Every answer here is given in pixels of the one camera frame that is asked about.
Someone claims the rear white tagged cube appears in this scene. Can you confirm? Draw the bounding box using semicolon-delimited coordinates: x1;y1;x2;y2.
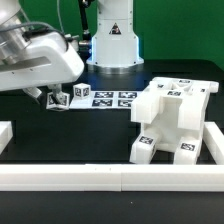
73;83;91;99

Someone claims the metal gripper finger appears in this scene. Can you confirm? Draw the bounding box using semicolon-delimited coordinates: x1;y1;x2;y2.
49;84;64;104
23;87;42;100

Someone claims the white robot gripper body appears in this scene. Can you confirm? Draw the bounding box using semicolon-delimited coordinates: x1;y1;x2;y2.
0;30;84;91

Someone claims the white chair seat part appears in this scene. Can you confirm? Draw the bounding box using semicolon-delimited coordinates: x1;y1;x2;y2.
139;97;206;152

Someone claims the white front fence rail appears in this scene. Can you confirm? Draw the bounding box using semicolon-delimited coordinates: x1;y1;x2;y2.
0;164;224;192

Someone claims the white tagged bar part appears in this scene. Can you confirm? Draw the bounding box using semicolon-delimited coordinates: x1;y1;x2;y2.
131;91;166;124

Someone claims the white left fence block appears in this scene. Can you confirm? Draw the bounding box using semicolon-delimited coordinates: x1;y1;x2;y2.
0;121;13;154

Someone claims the small white tagged cube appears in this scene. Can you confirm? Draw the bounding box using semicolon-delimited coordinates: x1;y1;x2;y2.
46;92;70;111

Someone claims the grey braided cable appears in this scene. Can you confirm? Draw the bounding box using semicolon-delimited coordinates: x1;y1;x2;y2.
0;20;79;51

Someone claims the white long chair back part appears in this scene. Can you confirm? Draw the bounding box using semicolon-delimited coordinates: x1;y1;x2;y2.
140;77;219;99

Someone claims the thin white cable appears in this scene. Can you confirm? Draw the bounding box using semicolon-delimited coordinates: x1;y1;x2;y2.
56;0;66;34

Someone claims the paper sheet with tags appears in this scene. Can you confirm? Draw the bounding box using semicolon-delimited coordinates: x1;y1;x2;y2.
69;91;140;109

